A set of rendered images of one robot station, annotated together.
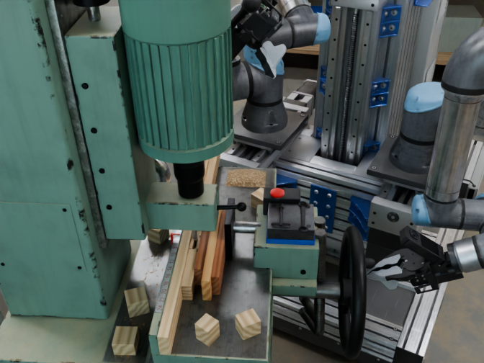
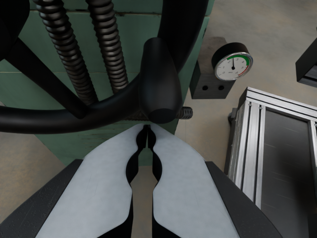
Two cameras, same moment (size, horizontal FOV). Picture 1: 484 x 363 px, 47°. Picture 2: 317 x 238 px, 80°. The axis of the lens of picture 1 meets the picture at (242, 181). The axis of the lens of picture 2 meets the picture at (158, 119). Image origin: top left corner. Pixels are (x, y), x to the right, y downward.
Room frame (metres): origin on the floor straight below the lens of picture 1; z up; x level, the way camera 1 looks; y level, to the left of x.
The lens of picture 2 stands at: (0.94, -0.37, 0.87)
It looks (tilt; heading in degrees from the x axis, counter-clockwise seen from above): 57 degrees down; 74
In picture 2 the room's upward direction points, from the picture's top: 8 degrees clockwise
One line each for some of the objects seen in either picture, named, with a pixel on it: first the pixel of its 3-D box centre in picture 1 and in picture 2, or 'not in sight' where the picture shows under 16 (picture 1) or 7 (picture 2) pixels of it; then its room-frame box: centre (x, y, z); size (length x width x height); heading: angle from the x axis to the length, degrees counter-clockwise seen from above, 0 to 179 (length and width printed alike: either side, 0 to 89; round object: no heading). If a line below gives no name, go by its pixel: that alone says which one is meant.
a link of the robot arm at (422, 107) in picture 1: (428, 109); not in sight; (1.35, -0.52, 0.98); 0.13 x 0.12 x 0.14; 81
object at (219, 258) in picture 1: (220, 250); not in sight; (0.87, 0.05, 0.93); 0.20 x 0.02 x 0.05; 175
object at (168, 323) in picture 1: (189, 233); not in sight; (0.92, 0.12, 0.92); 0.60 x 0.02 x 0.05; 175
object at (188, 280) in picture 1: (204, 204); not in sight; (1.03, 0.09, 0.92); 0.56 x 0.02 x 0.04; 175
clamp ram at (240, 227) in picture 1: (243, 227); not in sight; (0.91, 0.00, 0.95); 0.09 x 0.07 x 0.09; 175
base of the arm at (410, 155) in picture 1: (418, 145); not in sight; (1.35, -0.51, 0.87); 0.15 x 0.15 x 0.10
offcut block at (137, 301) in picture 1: (137, 301); not in sight; (0.82, 0.23, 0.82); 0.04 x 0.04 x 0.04; 17
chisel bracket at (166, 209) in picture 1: (183, 208); not in sight; (0.88, 0.12, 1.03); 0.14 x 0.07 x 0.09; 85
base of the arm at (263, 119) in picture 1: (264, 108); not in sight; (1.59, -0.08, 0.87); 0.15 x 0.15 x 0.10
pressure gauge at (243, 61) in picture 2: not in sight; (228, 64); (1.12, -0.13, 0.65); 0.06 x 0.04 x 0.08; 175
